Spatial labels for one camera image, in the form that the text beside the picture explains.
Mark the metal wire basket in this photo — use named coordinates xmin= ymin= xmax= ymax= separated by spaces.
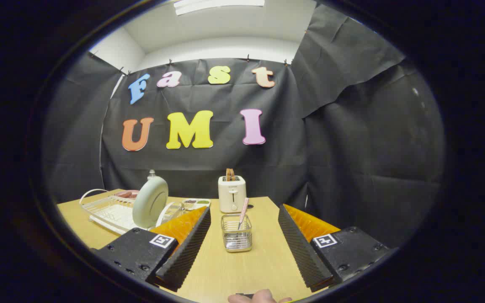
xmin=221 ymin=214 xmax=253 ymax=253

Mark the spoon with red checkered handle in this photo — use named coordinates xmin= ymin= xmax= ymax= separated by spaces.
xmin=232 ymin=198 xmax=250 ymax=245

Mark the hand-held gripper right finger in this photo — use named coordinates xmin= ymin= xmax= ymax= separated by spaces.
xmin=278 ymin=204 xmax=390 ymax=292

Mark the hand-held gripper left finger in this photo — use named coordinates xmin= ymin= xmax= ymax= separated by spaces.
xmin=95 ymin=205 xmax=212 ymax=292

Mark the white divided bean tray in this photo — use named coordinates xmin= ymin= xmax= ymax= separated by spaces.
xmin=182 ymin=198 xmax=211 ymax=211

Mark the pale green plate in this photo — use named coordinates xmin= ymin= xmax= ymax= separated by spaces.
xmin=132 ymin=176 xmax=169 ymax=229

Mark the white wire dish rack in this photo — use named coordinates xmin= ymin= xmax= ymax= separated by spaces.
xmin=79 ymin=189 xmax=184 ymax=235

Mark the white toaster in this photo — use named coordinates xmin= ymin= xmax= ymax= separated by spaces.
xmin=218 ymin=175 xmax=247 ymax=213

